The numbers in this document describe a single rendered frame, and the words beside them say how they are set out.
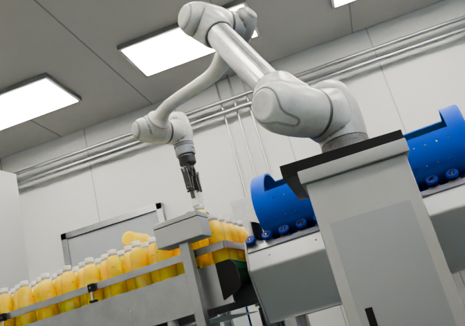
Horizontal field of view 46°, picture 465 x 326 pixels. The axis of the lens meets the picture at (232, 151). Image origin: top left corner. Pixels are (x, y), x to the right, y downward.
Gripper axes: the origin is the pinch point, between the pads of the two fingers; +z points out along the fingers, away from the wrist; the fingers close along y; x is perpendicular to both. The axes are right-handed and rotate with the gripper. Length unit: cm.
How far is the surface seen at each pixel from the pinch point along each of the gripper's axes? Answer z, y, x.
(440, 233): 43, 2, -89
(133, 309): 38, -10, 35
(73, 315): 32, -10, 64
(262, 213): 15.3, -0.4, -27.2
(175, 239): 18.4, -21.0, 3.5
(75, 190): -150, 300, 278
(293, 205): 16.4, 0.1, -40.4
